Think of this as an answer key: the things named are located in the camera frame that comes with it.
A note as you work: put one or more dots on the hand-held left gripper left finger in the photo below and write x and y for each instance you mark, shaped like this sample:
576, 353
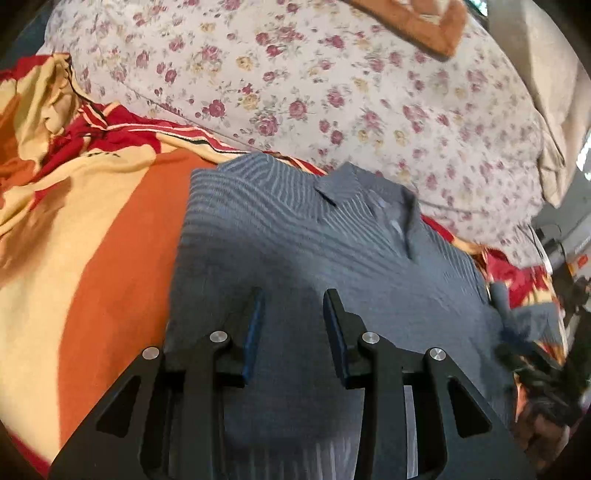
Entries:
253, 342

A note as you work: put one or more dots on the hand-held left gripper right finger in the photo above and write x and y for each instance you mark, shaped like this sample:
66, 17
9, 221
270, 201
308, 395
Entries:
337, 342

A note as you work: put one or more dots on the blue striped collared shirt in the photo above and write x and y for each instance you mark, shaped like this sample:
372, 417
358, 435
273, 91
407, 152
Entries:
295, 240

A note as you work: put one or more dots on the orange red yellow printed blanket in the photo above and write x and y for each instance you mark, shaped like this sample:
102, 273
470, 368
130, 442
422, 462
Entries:
115, 254

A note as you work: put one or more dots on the floral quilt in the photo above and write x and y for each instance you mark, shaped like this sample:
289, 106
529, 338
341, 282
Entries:
323, 92

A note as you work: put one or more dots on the beige curtain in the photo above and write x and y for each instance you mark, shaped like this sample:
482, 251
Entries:
549, 92

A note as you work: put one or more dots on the orange checkered cushion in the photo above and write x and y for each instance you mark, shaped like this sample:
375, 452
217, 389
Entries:
429, 27

